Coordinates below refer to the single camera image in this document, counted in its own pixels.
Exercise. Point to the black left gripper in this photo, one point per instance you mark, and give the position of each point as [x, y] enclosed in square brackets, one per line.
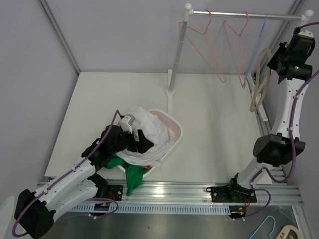
[141, 146]

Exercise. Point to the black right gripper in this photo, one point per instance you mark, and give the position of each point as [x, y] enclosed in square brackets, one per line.
[272, 63]

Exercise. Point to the white t shirt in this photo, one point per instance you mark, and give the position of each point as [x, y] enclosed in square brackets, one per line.
[154, 131]

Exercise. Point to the coral red shirt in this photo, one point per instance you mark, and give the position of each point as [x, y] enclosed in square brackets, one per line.
[148, 167]

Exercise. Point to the green t shirt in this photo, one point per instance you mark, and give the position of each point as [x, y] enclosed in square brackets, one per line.
[134, 173]

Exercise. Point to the light blue wire hanger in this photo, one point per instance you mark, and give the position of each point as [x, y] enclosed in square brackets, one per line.
[256, 48]

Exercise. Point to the beige wooden hanger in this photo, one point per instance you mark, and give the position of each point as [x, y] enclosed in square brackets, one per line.
[261, 88]

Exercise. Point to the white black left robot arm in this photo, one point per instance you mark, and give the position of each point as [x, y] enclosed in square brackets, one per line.
[37, 211]

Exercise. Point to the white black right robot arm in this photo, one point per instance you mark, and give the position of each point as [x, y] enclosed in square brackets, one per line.
[283, 144]

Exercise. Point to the blue hanger on floor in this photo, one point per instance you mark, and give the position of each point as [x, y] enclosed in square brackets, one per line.
[270, 223]

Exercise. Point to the wooden hanger on floor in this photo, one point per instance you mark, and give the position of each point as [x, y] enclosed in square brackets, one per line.
[289, 232]

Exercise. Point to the white perforated plastic basket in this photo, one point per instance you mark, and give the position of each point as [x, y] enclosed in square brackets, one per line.
[174, 128]

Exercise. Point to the silver clothes rack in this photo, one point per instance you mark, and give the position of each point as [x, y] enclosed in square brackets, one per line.
[189, 11]

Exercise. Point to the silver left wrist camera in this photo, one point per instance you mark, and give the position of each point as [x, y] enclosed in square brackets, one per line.
[126, 123]

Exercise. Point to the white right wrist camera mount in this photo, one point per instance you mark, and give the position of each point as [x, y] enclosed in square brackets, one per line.
[303, 32]

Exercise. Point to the aluminium mounting rail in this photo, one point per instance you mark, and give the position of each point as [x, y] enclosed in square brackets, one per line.
[152, 192]

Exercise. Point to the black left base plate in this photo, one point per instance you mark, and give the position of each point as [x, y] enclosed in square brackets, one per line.
[114, 192]

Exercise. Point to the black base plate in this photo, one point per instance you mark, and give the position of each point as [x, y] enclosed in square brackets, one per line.
[230, 194]
[114, 192]

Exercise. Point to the white slotted cable duct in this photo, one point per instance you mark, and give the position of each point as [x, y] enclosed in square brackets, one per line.
[152, 209]

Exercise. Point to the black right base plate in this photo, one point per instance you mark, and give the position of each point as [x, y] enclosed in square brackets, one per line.
[230, 194]

